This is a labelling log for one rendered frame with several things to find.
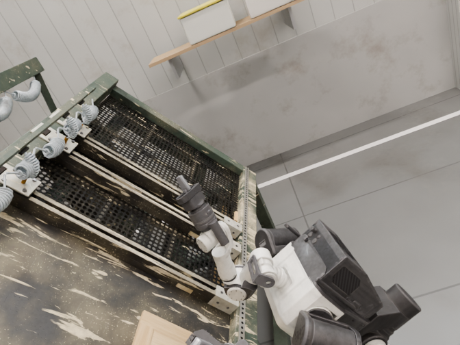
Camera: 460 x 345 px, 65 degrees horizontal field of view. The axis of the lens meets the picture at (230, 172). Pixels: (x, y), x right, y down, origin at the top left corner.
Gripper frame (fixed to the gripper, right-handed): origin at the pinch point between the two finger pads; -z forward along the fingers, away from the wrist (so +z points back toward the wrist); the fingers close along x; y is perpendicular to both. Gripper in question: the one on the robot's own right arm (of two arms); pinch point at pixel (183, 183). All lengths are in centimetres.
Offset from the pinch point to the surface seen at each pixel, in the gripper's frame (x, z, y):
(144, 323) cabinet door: 25, 39, 31
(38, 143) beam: -2, -41, 65
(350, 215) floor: -193, 126, 27
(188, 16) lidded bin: -216, -98, 90
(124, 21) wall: -236, -139, 175
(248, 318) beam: -12, 73, 19
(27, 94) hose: -49, -79, 121
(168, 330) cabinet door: 20, 48, 28
